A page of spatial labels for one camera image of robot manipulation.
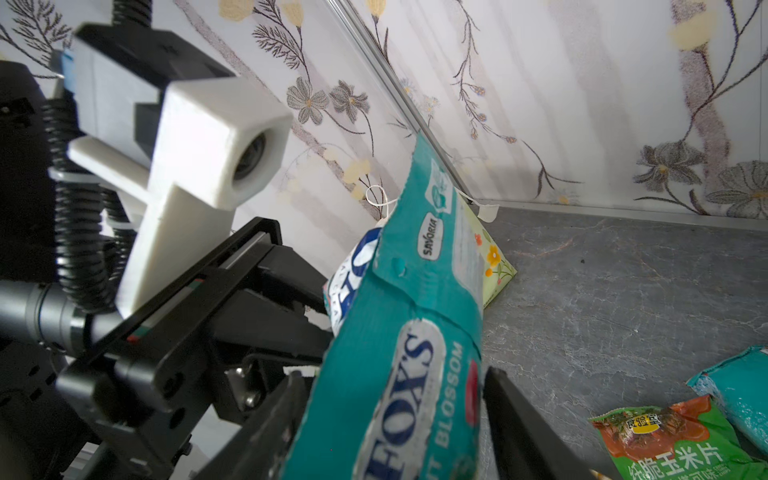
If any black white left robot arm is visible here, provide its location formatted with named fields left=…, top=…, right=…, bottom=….
left=1, top=62, right=331, bottom=479

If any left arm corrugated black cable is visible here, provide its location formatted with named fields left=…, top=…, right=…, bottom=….
left=40, top=0, right=154, bottom=314

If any teal Fox's candy bag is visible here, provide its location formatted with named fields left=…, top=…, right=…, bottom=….
left=280, top=138, right=484, bottom=479

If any green corn chips packet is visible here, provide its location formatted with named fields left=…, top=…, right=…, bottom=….
left=589, top=396, right=767, bottom=479

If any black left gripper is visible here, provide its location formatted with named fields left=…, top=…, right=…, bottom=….
left=56, top=217, right=331, bottom=479

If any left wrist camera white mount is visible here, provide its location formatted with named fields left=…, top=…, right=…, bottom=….
left=66, top=24, right=293, bottom=317

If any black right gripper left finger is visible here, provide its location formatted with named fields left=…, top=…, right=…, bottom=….
left=196, top=372, right=309, bottom=480

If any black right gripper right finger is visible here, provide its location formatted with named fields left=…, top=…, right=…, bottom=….
left=483, top=367, right=594, bottom=480

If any white floral paper bag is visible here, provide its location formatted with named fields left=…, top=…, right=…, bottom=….
left=364, top=184, right=518, bottom=311

